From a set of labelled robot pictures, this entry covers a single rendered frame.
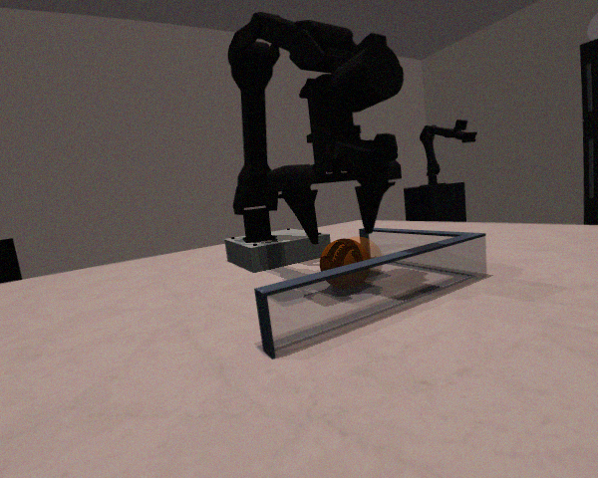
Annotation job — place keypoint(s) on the low clear corner walls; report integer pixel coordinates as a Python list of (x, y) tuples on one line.
[(307, 315)]

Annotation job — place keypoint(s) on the translucent orange ball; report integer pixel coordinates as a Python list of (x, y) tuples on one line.
[(368, 248)]

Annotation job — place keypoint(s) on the brown ball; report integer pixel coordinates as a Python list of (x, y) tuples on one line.
[(340, 253)]

